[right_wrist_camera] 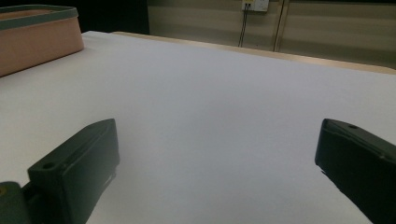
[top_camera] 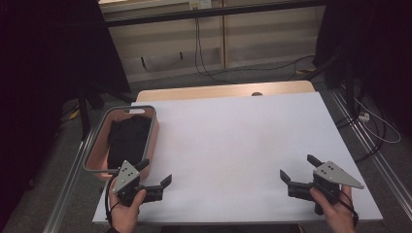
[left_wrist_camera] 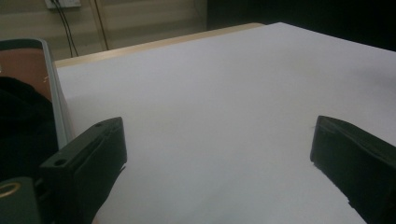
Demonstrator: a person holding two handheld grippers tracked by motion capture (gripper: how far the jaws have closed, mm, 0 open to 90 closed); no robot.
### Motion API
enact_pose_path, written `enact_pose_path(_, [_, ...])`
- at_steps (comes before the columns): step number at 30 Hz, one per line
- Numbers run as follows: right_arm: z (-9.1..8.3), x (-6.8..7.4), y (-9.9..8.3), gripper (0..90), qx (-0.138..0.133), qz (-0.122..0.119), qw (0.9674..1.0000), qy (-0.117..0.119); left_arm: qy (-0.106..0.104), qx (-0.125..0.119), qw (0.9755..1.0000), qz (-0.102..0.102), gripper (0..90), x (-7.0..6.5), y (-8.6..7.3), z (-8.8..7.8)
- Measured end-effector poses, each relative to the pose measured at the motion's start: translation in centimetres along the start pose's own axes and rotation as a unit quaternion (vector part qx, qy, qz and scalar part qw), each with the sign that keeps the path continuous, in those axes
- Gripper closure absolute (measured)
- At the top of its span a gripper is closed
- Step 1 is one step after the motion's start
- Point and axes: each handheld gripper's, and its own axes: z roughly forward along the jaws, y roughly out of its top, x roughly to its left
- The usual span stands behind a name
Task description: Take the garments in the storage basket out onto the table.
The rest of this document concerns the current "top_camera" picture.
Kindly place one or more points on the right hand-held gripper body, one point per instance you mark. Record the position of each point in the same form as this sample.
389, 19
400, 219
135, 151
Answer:
333, 174

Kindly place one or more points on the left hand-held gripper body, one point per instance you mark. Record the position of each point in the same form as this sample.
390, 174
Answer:
126, 176

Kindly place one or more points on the black sleeveless vest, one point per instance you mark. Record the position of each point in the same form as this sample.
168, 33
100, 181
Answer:
129, 139

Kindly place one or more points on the pink basket with grey rim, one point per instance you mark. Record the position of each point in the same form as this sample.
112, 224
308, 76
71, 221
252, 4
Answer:
97, 155

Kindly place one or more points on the person's left hand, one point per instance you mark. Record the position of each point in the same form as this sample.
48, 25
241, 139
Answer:
124, 216

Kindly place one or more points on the person's right hand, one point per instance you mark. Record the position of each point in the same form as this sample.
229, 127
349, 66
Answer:
338, 216

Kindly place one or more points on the white power strip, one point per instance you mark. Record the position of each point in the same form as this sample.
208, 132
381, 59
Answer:
364, 116

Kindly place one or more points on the white table cover sheet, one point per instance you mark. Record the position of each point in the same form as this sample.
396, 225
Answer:
226, 145

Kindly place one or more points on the black tripod stand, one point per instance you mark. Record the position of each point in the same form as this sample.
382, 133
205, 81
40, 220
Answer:
85, 116

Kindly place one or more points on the yellow floor tape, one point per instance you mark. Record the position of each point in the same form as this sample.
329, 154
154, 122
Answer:
74, 114
306, 71

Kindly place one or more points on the black metal stand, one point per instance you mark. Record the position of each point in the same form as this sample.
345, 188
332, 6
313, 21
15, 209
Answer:
349, 87

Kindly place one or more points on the light wooden table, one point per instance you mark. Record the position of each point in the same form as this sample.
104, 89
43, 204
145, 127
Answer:
210, 92

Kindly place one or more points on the narrow black curtain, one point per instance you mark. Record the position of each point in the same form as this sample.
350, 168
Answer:
382, 48

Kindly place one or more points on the beige cabinet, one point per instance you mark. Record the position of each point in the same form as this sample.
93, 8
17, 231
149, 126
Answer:
265, 35

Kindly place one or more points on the wide black curtain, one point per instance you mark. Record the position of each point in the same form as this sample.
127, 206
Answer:
39, 64

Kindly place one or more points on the black horizontal bar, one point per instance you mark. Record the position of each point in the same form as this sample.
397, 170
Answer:
210, 13

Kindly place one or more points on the aluminium floor rail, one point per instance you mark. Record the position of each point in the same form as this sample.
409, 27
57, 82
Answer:
64, 194
388, 174

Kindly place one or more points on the small black cabinet bracket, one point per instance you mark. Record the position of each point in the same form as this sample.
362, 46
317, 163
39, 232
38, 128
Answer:
181, 55
143, 63

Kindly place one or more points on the white wall socket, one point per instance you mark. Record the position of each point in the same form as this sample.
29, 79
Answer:
200, 4

